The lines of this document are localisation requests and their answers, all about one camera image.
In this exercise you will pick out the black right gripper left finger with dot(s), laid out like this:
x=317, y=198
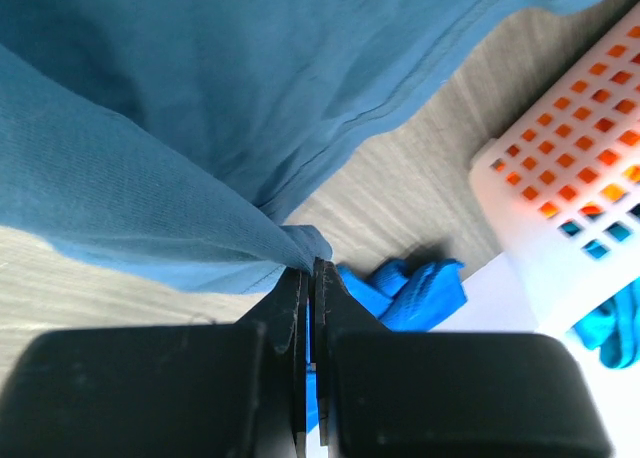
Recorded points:
x=195, y=390

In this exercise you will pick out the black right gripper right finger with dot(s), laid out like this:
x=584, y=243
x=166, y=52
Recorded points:
x=383, y=393

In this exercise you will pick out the dark teal blue t-shirt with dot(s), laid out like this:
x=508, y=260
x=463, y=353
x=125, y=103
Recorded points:
x=171, y=139

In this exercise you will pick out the bright blue folded shirt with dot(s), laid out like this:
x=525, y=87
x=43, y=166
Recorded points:
x=406, y=300

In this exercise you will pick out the turquoise shirt in basket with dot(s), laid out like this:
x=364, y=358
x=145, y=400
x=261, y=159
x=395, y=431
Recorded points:
x=613, y=326

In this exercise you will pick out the white right plastic basket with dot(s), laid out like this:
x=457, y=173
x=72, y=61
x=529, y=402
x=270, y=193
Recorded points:
x=561, y=282

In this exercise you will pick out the orange shirt in basket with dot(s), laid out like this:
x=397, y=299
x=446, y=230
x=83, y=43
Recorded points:
x=580, y=145

